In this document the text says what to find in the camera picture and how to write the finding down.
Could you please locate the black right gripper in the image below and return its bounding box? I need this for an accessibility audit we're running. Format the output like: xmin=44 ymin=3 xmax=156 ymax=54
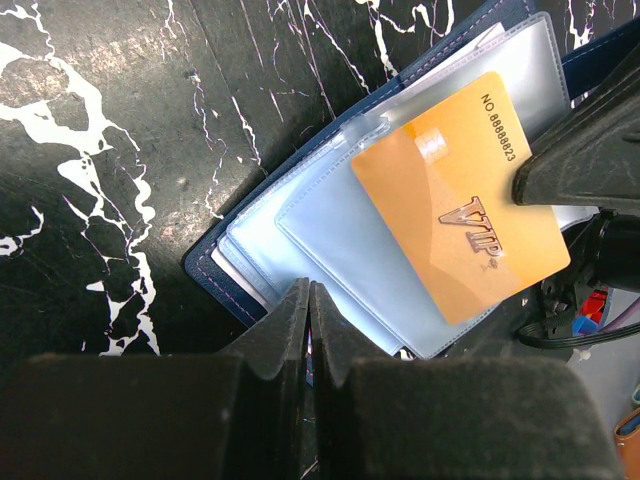
xmin=512 ymin=49 xmax=639 ymax=316

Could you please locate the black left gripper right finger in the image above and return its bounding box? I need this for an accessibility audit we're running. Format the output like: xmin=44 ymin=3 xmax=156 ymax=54
xmin=309 ymin=283 xmax=624 ymax=479

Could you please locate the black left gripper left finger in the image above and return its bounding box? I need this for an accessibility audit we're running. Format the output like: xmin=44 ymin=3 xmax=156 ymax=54
xmin=1 ymin=279 xmax=309 ymax=479

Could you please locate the gold VIP credit card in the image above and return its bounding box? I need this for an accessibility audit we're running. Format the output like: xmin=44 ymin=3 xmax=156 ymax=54
xmin=351 ymin=72 xmax=570 ymax=325

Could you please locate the navy blue card holder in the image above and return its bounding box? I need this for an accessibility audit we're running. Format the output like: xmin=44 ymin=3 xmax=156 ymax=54
xmin=185 ymin=1 xmax=639 ymax=359

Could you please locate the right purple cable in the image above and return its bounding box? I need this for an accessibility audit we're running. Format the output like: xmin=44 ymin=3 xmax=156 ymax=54
xmin=597 ymin=304 xmax=640 ymax=336

